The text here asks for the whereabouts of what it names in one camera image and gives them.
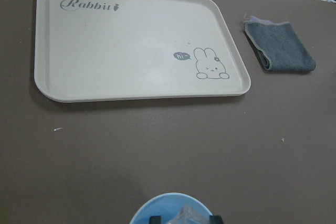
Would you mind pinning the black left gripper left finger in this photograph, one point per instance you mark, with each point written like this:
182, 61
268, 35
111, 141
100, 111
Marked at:
155, 220

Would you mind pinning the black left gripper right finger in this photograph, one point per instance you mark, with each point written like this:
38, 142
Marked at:
215, 219

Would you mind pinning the light blue cup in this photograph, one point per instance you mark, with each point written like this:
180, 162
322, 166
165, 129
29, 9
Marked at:
168, 205

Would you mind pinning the grey folded cloth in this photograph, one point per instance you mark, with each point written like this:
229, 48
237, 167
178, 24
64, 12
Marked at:
278, 46

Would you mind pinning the cream rabbit tray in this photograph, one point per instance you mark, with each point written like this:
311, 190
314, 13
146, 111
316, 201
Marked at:
104, 50

